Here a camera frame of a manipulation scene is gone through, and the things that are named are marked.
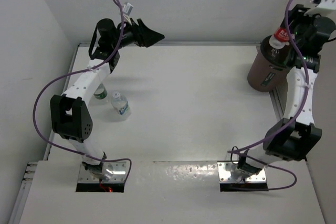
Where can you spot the blue label clear bottle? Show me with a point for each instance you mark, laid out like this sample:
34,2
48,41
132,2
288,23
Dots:
121,105

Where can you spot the red cap labelled bottle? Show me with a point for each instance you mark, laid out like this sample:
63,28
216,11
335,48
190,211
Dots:
280,37

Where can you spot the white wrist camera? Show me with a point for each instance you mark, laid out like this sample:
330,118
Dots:
126,12
320,7

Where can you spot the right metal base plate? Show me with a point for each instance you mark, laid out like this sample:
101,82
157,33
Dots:
229,174

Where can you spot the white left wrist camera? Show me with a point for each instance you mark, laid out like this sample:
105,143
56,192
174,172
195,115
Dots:
126,12

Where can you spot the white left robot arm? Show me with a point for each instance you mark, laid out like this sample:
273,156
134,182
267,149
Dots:
70,116

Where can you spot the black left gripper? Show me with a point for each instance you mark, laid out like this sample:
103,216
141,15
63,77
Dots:
143,36

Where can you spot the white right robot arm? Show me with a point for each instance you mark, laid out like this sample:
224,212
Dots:
293,137

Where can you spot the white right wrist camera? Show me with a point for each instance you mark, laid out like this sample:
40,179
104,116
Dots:
320,7

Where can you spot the green label clear bottle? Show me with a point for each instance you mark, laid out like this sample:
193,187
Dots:
100,92

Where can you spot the metal base plate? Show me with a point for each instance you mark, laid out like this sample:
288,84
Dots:
107,173
229,174

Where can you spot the blue cap clear bottle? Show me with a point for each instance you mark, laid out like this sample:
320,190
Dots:
274,53

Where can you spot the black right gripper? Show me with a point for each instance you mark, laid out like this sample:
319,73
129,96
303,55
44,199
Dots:
297,14

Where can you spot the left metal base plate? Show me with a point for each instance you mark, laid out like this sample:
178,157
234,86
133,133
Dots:
107,173

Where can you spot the brown bin black rim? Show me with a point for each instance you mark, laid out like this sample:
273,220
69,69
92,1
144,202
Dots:
266,72

